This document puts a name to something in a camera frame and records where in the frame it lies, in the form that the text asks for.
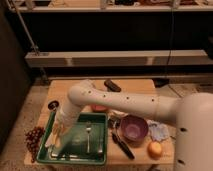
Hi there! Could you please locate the yellow banana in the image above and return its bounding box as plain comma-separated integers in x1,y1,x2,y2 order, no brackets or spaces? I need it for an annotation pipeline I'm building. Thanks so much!
45,128,60,147

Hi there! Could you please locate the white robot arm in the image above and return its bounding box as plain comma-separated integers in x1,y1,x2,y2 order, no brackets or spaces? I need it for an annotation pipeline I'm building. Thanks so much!
56,80,213,171

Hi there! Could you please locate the green plastic tray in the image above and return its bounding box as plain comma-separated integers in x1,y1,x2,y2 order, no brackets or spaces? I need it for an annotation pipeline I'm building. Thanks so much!
36,112,108,165

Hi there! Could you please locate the small metal can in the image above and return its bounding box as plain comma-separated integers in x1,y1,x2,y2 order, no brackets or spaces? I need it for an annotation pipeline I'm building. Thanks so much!
48,100,60,111

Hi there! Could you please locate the silver fork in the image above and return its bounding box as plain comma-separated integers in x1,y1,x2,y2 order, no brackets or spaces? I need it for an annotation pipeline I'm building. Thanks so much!
86,122,91,154

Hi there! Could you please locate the red grape bunch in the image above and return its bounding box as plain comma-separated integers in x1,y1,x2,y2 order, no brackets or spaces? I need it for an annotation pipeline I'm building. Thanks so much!
25,126,44,163

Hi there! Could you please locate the orange bowl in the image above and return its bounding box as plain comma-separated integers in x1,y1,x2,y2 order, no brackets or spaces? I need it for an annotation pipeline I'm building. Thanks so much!
91,105,108,113

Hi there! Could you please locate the dark rectangular block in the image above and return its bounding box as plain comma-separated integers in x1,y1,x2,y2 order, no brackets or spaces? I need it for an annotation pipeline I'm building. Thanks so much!
104,79,121,92

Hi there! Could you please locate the purple bowl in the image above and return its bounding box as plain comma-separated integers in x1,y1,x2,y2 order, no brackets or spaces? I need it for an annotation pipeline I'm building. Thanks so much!
120,115,149,142

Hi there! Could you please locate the metal diagonal pole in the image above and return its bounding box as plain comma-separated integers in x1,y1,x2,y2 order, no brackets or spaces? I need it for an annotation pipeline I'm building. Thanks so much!
8,0,50,85

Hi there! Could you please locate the wooden shelf beam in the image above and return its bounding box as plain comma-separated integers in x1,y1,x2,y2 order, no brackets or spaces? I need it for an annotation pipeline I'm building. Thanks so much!
25,50,213,68

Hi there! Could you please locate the yellow lemon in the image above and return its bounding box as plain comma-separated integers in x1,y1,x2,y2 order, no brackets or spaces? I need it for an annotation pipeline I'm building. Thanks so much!
147,141,163,158

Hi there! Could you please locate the blue crumpled cloth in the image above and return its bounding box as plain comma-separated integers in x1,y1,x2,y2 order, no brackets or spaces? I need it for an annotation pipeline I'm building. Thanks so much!
148,120,170,142

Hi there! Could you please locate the black handled knife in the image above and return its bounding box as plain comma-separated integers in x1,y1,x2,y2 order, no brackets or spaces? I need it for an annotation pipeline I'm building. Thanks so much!
109,120,136,161

